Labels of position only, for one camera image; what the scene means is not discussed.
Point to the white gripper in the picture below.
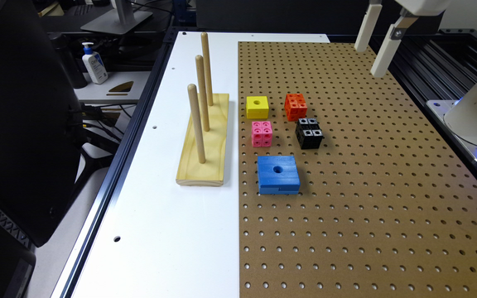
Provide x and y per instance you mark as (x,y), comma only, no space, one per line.
(393,38)

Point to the blue block with hole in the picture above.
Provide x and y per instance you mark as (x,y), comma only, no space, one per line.
(278,175)

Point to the orange cube block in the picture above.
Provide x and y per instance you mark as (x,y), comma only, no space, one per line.
(295,107)

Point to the black cube block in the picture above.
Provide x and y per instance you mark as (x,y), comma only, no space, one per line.
(308,133)

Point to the yellow block with hole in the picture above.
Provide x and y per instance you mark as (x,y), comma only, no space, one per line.
(257,107)

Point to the pink cube block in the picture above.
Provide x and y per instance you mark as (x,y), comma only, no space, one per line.
(261,134)

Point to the rear wooden peg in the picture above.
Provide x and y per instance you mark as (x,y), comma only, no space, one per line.
(206,55)

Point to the wooden peg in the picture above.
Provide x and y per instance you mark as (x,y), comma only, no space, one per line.
(196,122)
(200,70)
(206,55)

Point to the brown pegboard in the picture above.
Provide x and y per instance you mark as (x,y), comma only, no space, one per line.
(385,207)

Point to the middle wooden peg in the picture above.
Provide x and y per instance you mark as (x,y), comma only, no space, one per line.
(200,70)

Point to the front wooden peg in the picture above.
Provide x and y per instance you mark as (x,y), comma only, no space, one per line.
(196,122)

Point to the wooden peg base board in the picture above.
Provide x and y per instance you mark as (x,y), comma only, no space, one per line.
(211,173)

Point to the silver monitor stand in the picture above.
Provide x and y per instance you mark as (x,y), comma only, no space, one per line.
(118,21)

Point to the white lotion pump bottle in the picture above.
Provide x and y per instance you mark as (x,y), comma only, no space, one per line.
(94,64)

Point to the black cylindrical bottle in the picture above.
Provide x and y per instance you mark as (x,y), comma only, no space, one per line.
(71,69)

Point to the black office chair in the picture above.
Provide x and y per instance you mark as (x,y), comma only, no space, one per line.
(43,164)

